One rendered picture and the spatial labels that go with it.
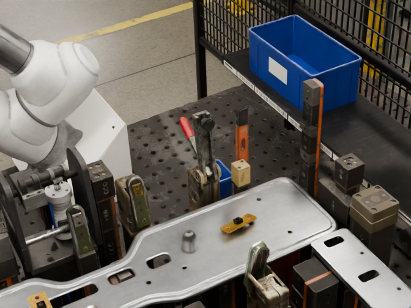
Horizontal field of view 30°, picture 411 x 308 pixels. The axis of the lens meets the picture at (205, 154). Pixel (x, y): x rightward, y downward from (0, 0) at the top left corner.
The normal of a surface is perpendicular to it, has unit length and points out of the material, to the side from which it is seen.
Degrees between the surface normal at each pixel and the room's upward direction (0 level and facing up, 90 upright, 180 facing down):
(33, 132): 101
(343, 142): 0
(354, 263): 0
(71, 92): 92
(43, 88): 92
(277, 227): 0
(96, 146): 43
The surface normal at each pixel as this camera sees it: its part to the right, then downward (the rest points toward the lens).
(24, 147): 0.35, 0.68
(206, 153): 0.48, 0.39
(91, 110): -0.62, -0.36
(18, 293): -0.04, -0.80
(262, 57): -0.87, 0.33
